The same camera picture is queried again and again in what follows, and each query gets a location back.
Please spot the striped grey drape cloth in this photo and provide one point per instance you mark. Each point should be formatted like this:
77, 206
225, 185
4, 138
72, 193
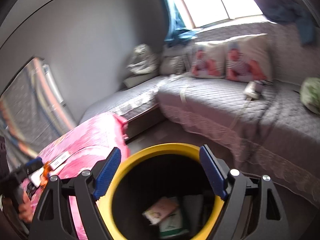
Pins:
33, 112

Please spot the baby print pillow left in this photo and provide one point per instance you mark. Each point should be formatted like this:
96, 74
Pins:
208, 60

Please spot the pink floral table cloth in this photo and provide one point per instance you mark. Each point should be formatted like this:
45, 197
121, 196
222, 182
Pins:
88, 143

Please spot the yellow rimmed trash bin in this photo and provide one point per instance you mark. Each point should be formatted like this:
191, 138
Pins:
165, 170

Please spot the left hand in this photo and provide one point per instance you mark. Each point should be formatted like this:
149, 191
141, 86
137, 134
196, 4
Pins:
25, 210

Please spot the yellow small box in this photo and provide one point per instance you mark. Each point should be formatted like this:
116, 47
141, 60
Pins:
161, 210

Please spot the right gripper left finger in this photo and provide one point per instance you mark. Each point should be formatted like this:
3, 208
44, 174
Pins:
53, 217

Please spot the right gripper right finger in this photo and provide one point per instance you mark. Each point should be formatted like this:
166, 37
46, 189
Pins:
251, 208

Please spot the green patterned cloth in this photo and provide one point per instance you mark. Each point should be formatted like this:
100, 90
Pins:
310, 94

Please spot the purple curtain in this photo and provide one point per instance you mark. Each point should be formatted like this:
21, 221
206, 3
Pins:
290, 11

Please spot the grey cushion pile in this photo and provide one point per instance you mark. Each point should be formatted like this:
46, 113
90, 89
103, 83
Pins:
176, 60

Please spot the green pink carton box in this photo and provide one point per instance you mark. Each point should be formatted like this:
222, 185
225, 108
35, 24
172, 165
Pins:
173, 226

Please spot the grey quilted sofa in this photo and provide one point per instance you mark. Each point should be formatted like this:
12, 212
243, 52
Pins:
275, 135

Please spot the window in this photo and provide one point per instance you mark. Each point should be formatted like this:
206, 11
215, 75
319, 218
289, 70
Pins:
203, 13

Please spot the baby print pillow right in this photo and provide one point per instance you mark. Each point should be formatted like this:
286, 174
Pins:
248, 58

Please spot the grey bolster pillow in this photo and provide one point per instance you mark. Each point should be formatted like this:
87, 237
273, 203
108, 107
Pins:
135, 80

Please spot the orange snack wrapper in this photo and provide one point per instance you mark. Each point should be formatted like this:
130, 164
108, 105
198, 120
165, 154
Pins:
45, 176

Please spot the blue curtain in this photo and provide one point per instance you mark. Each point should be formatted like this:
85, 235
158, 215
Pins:
178, 33

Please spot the silver plastic bag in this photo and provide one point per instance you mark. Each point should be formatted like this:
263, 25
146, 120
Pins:
143, 60

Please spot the baby print pillow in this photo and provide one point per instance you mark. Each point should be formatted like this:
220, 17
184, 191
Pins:
248, 58
208, 60

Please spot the white charger device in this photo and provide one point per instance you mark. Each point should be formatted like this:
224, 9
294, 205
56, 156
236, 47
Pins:
254, 89

